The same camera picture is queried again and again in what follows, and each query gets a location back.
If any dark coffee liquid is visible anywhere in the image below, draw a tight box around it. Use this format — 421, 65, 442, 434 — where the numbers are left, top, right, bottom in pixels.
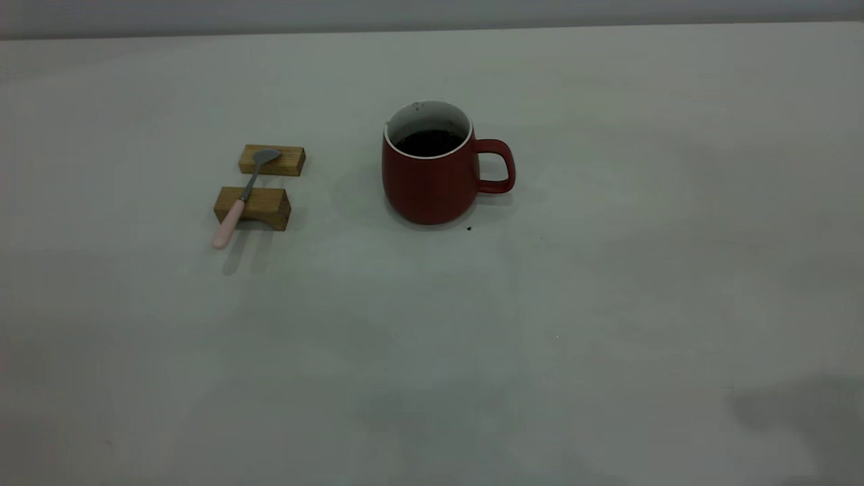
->
395, 130, 464, 157

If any flat rectangular wooden block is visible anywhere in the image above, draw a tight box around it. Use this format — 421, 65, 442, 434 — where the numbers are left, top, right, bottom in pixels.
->
238, 144, 306, 178

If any arched wooden block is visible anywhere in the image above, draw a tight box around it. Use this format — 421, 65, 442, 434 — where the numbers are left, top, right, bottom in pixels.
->
214, 186, 292, 232

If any red ceramic cup with handle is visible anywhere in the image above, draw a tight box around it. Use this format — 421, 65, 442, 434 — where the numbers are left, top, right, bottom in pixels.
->
381, 101, 516, 225

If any metal spoon with pink handle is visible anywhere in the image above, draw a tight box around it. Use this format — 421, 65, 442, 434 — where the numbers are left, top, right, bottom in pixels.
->
212, 148, 282, 250

